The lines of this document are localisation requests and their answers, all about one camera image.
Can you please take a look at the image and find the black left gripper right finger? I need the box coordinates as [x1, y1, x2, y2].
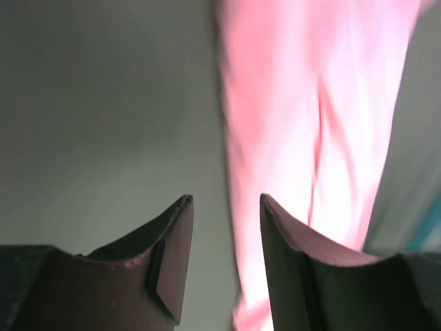
[260, 194, 440, 331]

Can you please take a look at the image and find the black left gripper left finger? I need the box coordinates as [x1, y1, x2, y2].
[1, 194, 194, 331]

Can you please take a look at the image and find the pink t-shirt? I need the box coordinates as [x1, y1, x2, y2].
[218, 1, 426, 330]

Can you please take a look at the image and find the teal transparent plastic bin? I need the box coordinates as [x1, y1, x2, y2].
[409, 205, 440, 253]

